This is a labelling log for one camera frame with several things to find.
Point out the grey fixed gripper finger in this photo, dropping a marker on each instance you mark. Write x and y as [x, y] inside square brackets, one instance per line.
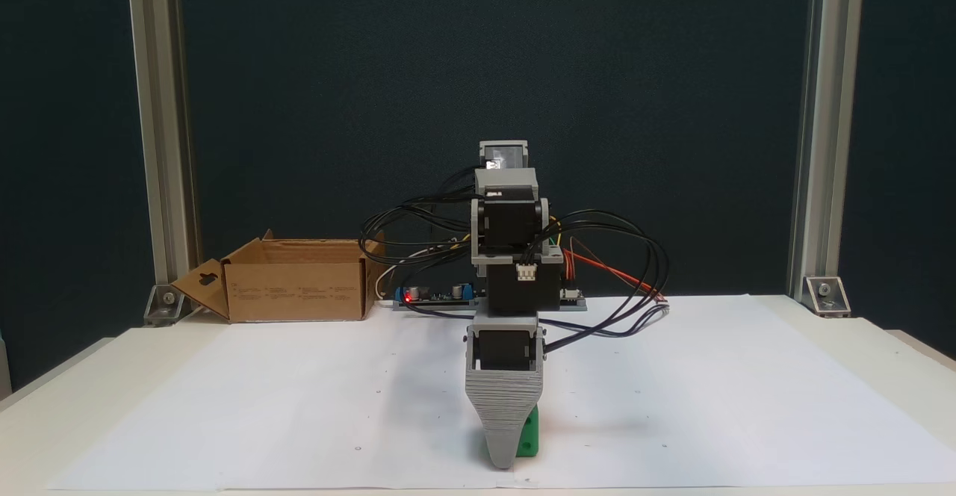
[504, 406]

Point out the green dice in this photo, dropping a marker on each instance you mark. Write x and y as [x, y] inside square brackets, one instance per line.
[529, 436]

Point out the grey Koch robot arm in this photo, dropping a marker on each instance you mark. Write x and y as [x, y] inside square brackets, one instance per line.
[515, 219]

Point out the circuit board with red LED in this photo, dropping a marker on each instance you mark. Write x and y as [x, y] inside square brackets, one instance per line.
[437, 298]

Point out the large white paper sheet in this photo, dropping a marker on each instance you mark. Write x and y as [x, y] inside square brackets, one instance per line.
[709, 406]

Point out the brown cardboard box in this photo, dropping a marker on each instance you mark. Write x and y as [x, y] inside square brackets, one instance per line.
[299, 290]

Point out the metal corner bracket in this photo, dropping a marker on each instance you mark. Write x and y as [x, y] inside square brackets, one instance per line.
[827, 294]
[166, 305]

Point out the aluminium frame post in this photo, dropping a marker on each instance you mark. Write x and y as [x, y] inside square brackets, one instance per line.
[160, 107]
[825, 107]

